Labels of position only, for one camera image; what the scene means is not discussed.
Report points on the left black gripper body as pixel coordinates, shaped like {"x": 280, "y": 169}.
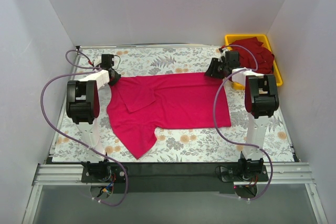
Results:
{"x": 114, "y": 77}

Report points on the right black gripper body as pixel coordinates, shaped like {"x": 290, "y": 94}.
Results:
{"x": 214, "y": 68}

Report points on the magenta pink t-shirt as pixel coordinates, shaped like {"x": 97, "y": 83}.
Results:
{"x": 141, "y": 104}

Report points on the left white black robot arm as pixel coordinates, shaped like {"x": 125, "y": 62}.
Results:
{"x": 83, "y": 106}

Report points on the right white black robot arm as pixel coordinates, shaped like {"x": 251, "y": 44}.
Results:
{"x": 261, "y": 101}

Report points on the yellow plastic bin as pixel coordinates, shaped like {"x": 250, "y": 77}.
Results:
{"x": 261, "y": 37}

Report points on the dark red t-shirt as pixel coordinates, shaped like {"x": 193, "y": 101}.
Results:
{"x": 250, "y": 49}

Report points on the floral patterned table mat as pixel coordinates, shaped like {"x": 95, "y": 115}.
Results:
{"x": 193, "y": 145}

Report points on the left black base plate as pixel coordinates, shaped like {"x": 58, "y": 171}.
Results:
{"x": 95, "y": 173}

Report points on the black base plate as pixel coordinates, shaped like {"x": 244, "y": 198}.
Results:
{"x": 95, "y": 173}
{"x": 230, "y": 173}

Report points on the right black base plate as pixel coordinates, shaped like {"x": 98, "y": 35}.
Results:
{"x": 230, "y": 173}

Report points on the aluminium frame rail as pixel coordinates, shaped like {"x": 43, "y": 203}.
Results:
{"x": 174, "y": 193}

